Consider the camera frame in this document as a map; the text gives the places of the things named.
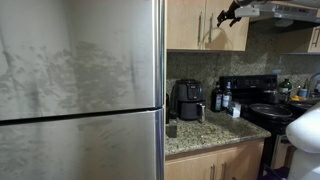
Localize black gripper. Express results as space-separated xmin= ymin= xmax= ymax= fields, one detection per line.
xmin=216 ymin=0 xmax=243 ymax=28

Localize cabinet door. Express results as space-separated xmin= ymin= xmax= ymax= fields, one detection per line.
xmin=166 ymin=0 xmax=205 ymax=51
xmin=203 ymin=0 xmax=250 ymax=52

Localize metal bar cabinet handle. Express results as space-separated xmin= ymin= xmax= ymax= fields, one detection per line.
xmin=197 ymin=11 xmax=204 ymax=47
xmin=208 ymin=12 xmax=215 ymax=44

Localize light wood upper cabinet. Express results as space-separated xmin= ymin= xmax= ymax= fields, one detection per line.
xmin=166 ymin=0 xmax=251 ymax=53

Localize light wood cabinet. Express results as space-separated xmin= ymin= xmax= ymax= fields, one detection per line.
xmin=166 ymin=0 xmax=251 ymax=53
xmin=164 ymin=137 xmax=266 ymax=180

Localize cabinet door beside fridge panel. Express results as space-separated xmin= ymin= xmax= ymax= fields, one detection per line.
xmin=166 ymin=0 xmax=205 ymax=51

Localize wood cabinet beside hood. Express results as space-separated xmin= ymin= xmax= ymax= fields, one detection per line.
xmin=275 ymin=24 xmax=320 ymax=56

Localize black air fryer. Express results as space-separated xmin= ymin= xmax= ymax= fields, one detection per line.
xmin=169 ymin=78 xmax=207 ymax=122

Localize light wood lower cabinet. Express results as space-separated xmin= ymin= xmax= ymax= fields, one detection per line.
xmin=164 ymin=137 xmax=266 ymax=180

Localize range hood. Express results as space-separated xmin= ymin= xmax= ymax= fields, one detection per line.
xmin=249 ymin=0 xmax=320 ymax=28

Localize black electric stove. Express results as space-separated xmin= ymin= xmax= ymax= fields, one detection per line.
xmin=218 ymin=73 xmax=298 ymax=169

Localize dark glass bottles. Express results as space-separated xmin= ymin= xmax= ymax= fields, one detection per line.
xmin=221 ymin=80 xmax=234 ymax=110

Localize dark glass oil bottle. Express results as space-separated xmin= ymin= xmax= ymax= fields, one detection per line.
xmin=210 ymin=81 xmax=224 ymax=113

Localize small dark pot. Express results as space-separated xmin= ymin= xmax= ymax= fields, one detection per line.
xmin=262 ymin=89 xmax=280 ymax=105

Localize green glass bottle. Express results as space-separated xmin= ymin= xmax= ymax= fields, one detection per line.
xmin=277 ymin=78 xmax=293 ymax=103

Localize white salt container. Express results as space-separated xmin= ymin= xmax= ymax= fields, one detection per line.
xmin=227 ymin=101 xmax=242 ymax=119

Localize black frying pan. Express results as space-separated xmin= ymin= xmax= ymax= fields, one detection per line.
xmin=248 ymin=102 xmax=294 ymax=121

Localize blue dish soap bottle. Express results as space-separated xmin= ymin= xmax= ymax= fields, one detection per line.
xmin=297 ymin=79 xmax=310 ymax=99

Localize metal sink faucet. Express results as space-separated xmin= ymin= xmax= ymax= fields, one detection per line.
xmin=307 ymin=72 xmax=320 ymax=98

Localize yellow sponge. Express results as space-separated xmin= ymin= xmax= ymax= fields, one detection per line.
xmin=290 ymin=95 xmax=307 ymax=102

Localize dark pepper shaker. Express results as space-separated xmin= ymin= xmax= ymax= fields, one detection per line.
xmin=166 ymin=111 xmax=179 ymax=139

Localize stainless steel refrigerator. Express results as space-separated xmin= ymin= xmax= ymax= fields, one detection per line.
xmin=0 ymin=0 xmax=167 ymax=180

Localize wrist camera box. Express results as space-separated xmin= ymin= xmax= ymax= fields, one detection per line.
xmin=234 ymin=5 xmax=261 ymax=19

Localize handle of cabinet beside hood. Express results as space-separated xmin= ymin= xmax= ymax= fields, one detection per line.
xmin=312 ymin=27 xmax=320 ymax=48

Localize metal lower cabinet handle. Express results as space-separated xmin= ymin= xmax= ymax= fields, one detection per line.
xmin=209 ymin=163 xmax=216 ymax=180
xmin=220 ymin=161 xmax=228 ymax=180

